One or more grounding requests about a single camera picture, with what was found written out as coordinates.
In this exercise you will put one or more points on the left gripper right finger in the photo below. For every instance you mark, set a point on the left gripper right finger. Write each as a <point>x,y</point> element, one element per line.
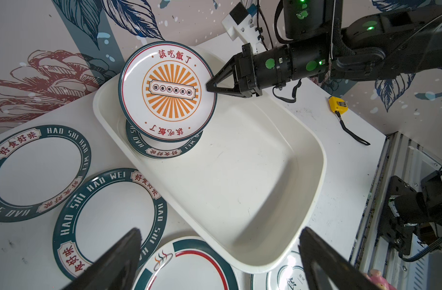
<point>325,268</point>

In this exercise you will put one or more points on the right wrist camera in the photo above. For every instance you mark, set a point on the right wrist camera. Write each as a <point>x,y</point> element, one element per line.
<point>242,23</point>

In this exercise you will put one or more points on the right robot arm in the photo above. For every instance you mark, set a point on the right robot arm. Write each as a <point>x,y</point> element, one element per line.
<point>376,47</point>

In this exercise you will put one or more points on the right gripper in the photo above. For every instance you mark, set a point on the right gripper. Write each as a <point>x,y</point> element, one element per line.
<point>275,69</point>

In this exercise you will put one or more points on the orange sunburst plate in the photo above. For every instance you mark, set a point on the orange sunburst plate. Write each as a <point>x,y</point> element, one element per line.
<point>162,92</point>

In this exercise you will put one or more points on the white plate with green emblem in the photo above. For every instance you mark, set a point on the white plate with green emblem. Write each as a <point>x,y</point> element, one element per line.
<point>289,275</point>

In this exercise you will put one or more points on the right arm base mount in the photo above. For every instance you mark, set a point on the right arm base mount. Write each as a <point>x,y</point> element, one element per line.
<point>405,210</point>

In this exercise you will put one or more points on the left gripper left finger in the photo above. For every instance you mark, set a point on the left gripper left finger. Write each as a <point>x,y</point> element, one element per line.
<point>116,269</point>

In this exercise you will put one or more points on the white plastic bin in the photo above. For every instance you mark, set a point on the white plastic bin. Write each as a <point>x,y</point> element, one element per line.
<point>247,188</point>

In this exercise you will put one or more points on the pink toy figure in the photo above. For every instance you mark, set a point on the pink toy figure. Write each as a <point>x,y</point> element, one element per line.
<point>375,276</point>

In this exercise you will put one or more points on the green red rim plate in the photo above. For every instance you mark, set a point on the green red rim plate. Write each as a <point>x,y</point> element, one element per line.
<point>187,263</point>

